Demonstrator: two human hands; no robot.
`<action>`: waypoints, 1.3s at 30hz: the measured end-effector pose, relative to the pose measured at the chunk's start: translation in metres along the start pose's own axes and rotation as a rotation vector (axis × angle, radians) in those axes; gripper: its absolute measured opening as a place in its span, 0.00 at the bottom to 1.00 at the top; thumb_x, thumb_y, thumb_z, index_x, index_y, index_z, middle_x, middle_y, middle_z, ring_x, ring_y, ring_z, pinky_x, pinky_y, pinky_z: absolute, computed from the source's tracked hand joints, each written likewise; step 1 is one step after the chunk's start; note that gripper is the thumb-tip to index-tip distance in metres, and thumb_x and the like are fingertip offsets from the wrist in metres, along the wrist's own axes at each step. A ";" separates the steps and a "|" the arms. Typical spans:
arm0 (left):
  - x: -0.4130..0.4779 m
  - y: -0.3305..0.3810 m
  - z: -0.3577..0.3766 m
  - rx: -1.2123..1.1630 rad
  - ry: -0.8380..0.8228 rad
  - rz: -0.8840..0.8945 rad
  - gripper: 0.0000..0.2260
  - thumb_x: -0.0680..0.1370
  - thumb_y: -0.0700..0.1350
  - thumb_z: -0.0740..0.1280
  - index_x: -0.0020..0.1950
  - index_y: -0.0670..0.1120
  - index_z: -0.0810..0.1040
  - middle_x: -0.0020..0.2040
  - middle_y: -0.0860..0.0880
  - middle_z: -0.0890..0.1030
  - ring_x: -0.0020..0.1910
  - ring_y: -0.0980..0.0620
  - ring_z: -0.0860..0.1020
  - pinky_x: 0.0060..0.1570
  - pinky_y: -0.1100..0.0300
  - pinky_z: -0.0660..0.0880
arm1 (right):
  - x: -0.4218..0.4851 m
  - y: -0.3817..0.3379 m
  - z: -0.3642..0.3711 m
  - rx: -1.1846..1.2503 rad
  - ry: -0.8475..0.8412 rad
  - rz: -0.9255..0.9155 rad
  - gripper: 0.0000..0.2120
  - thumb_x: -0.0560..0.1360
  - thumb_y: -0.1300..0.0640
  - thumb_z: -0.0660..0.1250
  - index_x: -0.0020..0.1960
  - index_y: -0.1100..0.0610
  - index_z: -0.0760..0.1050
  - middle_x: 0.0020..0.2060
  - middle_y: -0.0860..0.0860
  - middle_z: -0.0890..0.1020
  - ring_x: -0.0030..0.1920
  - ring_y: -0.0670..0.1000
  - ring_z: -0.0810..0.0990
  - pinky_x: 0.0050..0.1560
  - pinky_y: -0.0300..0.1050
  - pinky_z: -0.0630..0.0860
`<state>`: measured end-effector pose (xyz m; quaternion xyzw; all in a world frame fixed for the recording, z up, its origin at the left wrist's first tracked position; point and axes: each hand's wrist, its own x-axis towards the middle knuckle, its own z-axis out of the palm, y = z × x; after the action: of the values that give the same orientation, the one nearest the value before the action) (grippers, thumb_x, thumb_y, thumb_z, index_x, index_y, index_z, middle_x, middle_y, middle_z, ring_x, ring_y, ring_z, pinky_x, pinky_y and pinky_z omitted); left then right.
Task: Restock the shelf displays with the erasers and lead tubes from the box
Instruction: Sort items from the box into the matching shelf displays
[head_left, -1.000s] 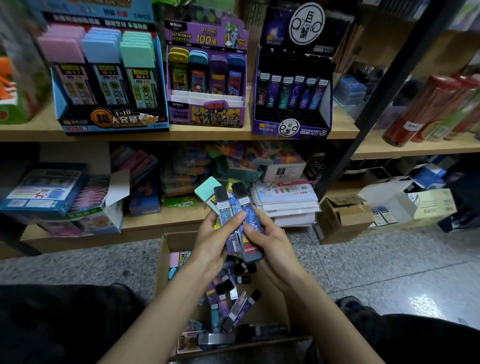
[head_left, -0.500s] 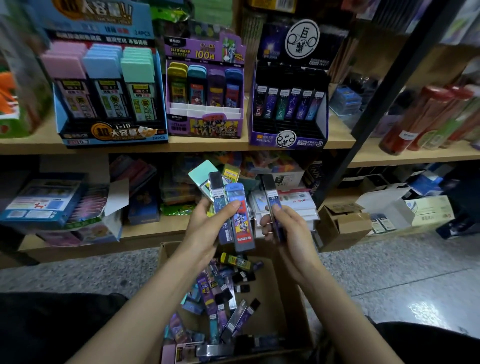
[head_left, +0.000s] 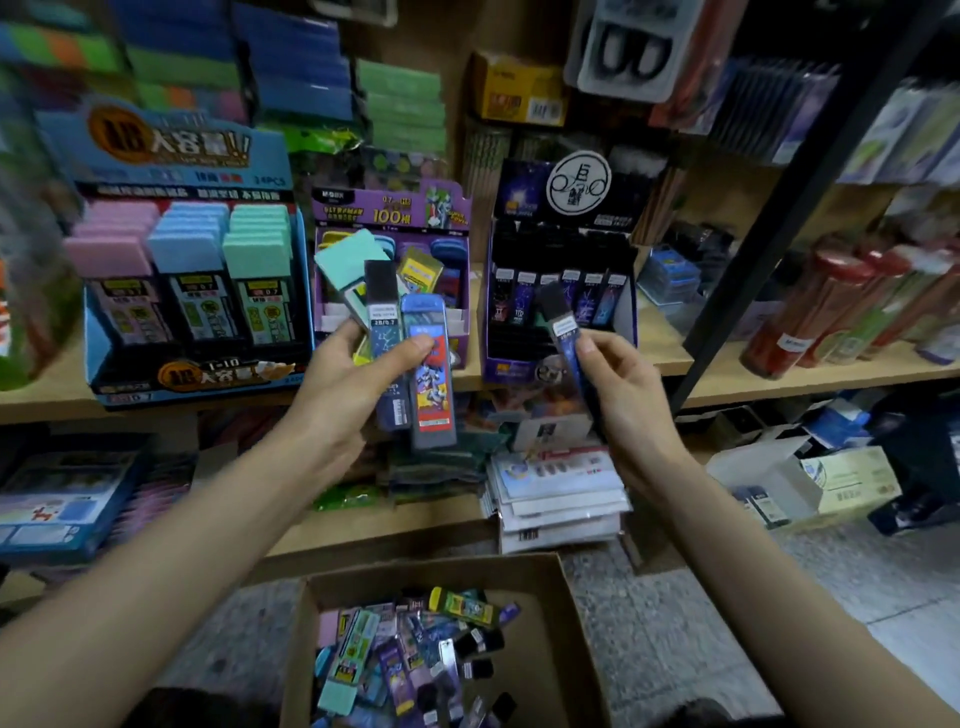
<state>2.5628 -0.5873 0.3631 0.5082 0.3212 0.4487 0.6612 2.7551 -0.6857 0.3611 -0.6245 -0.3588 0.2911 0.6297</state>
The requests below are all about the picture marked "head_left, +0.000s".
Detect person's right hand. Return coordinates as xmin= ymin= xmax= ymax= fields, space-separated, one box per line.
xmin=574 ymin=327 xmax=692 ymax=482

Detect person's left hand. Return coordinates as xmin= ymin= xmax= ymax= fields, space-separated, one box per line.
xmin=277 ymin=318 xmax=437 ymax=482

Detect wooden shelf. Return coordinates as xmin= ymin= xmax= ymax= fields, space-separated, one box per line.
xmin=0 ymin=0 xmax=960 ymax=602

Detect purple display box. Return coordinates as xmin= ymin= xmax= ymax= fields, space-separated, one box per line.
xmin=307 ymin=180 xmax=474 ymax=369

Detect brown cardboard box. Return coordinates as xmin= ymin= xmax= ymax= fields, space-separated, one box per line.
xmin=282 ymin=555 xmax=609 ymax=728

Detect black and white display box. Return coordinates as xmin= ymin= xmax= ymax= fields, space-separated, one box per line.
xmin=480 ymin=150 xmax=669 ymax=384

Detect pile of pencil lead cases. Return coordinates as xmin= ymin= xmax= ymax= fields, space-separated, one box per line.
xmin=312 ymin=585 xmax=522 ymax=728

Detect blue display box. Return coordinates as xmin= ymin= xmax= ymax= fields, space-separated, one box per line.
xmin=37 ymin=97 xmax=317 ymax=407

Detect person's left forearm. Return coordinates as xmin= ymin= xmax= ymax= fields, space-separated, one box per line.
xmin=0 ymin=450 xmax=354 ymax=728

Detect person's right forearm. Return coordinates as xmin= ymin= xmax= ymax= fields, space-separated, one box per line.
xmin=637 ymin=450 xmax=960 ymax=728

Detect stack of white packets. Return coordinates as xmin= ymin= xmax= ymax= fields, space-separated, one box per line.
xmin=483 ymin=442 xmax=632 ymax=557

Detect red cylinder containers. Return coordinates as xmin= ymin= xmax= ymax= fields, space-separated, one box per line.
xmin=742 ymin=247 xmax=960 ymax=380

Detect stack of green packets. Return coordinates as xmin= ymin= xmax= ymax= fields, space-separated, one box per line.
xmin=352 ymin=60 xmax=449 ymax=159

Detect row of dark blue refills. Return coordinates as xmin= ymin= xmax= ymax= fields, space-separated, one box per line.
xmin=712 ymin=60 xmax=842 ymax=164

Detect yellow carton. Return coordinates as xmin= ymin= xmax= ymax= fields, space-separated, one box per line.
xmin=472 ymin=52 xmax=569 ymax=129

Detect stack of blue packets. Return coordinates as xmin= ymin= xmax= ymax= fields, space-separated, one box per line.
xmin=105 ymin=0 xmax=357 ymax=125

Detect hanging white blister package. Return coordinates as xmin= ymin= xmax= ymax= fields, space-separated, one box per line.
xmin=577 ymin=0 xmax=744 ymax=104

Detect stack of multicoloured packets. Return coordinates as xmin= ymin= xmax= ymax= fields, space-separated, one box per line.
xmin=0 ymin=22 xmax=137 ymax=84

